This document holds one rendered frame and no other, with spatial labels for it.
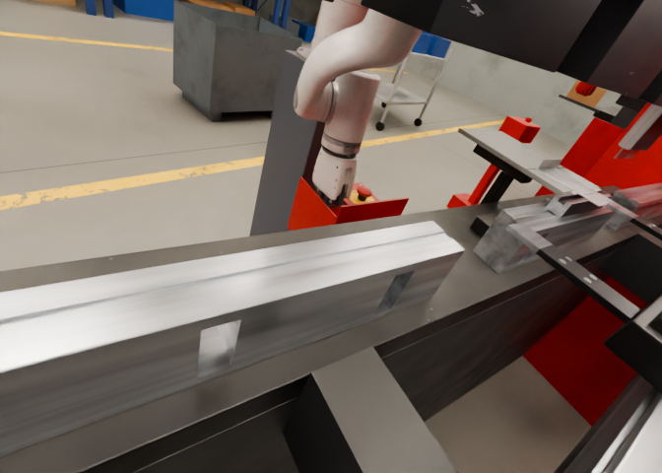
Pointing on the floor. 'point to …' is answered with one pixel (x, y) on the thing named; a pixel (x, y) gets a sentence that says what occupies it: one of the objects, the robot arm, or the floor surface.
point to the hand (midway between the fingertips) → (323, 210)
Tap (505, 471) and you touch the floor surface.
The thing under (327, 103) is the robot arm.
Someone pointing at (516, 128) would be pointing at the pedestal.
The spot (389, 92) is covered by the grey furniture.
